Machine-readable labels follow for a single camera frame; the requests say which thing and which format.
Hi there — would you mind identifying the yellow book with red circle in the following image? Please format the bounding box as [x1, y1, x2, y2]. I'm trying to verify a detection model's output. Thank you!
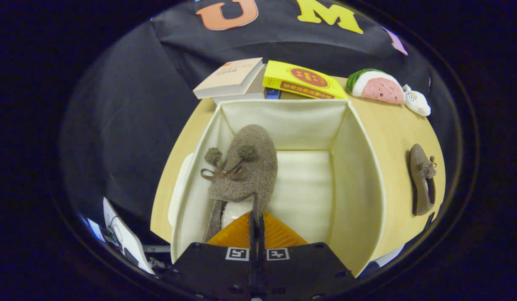
[262, 60, 349, 100]

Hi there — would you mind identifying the watermelon slice plush toy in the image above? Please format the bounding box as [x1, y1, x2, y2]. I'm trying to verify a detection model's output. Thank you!
[346, 69, 406, 105]

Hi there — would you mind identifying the cream fabric storage box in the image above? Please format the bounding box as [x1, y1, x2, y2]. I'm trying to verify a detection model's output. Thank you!
[168, 99, 386, 277]

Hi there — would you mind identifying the white plastic device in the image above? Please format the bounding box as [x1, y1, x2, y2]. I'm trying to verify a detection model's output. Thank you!
[103, 196, 155, 275]

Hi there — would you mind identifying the white plush toy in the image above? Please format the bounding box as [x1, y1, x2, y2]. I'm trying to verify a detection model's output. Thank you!
[402, 84, 431, 117]

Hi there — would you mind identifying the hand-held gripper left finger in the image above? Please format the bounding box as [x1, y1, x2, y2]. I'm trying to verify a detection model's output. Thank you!
[162, 211, 259, 301]

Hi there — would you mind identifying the brown fuzzy shoe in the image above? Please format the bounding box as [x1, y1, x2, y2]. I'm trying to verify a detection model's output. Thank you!
[201, 124, 279, 244]
[409, 143, 438, 217]

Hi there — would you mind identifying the beige book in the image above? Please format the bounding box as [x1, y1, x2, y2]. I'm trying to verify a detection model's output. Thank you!
[193, 58, 264, 99]

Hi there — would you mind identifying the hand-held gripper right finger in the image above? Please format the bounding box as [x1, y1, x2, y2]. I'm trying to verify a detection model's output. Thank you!
[257, 211, 357, 300]

